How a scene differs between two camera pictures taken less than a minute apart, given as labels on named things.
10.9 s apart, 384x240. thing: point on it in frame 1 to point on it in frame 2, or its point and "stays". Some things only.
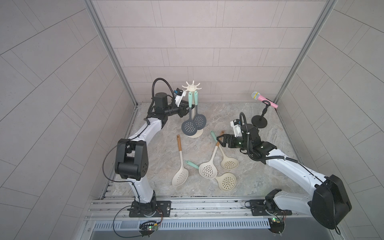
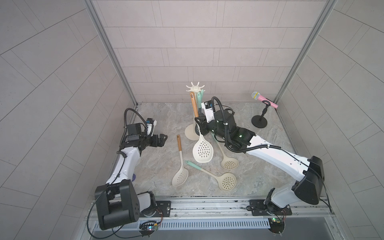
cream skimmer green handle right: (227, 163) stays
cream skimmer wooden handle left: (181, 176) stays
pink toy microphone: (256, 95) stays
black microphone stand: (259, 121) stays
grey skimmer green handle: (189, 127) to (199, 99)
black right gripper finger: (223, 136) to (198, 120)
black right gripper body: (235, 142) to (210, 126)
